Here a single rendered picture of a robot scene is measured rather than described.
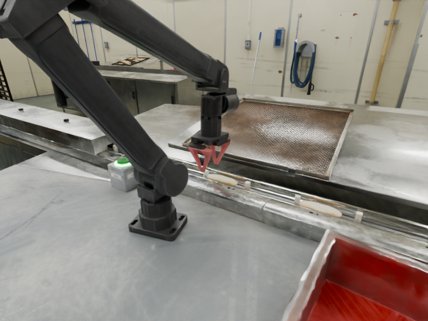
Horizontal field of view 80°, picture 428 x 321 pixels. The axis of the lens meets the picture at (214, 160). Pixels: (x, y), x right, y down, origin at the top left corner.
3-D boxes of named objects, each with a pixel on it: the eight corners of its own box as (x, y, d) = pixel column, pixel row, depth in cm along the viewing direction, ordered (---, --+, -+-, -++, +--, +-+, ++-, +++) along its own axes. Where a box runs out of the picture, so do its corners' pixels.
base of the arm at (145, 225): (127, 231, 60) (173, 242, 57) (122, 202, 57) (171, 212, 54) (146, 211, 68) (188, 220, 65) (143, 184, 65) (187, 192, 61)
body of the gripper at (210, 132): (190, 142, 69) (190, 115, 66) (210, 135, 77) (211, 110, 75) (210, 148, 66) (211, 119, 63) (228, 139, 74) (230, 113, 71)
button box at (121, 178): (111, 195, 81) (104, 164, 77) (130, 185, 87) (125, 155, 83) (128, 203, 77) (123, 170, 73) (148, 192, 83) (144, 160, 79)
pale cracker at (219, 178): (204, 179, 78) (204, 176, 77) (211, 174, 81) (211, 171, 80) (234, 187, 73) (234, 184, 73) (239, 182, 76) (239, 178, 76)
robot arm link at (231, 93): (193, 67, 66) (221, 69, 61) (219, 67, 75) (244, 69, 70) (193, 114, 70) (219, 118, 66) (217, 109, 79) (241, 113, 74)
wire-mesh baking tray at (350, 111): (182, 146, 93) (181, 142, 93) (242, 100, 128) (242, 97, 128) (328, 180, 70) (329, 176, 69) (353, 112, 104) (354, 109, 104)
